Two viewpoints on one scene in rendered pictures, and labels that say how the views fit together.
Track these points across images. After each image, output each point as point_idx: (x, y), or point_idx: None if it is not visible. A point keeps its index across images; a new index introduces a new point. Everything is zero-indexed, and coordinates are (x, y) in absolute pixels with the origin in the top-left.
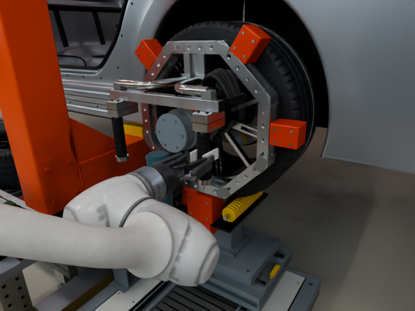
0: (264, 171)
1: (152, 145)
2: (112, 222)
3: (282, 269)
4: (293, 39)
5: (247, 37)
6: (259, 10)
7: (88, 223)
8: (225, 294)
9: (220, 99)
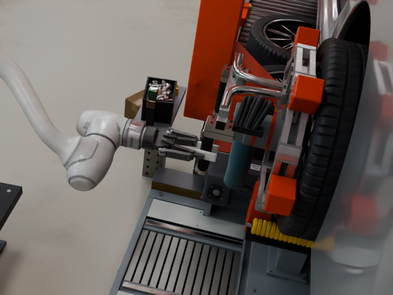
0: (283, 216)
1: None
2: (86, 133)
3: None
4: None
5: (294, 88)
6: None
7: (79, 124)
8: (235, 288)
9: (224, 120)
